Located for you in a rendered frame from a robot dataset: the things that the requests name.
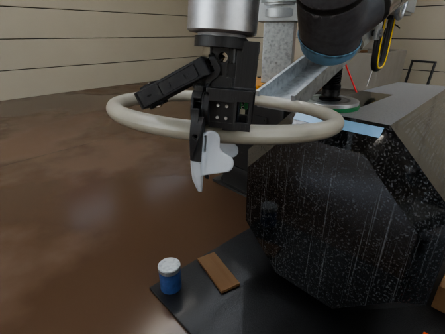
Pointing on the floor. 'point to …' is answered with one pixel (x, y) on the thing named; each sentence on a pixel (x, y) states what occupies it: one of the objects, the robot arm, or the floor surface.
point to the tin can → (169, 276)
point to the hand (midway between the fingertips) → (199, 175)
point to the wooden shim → (218, 272)
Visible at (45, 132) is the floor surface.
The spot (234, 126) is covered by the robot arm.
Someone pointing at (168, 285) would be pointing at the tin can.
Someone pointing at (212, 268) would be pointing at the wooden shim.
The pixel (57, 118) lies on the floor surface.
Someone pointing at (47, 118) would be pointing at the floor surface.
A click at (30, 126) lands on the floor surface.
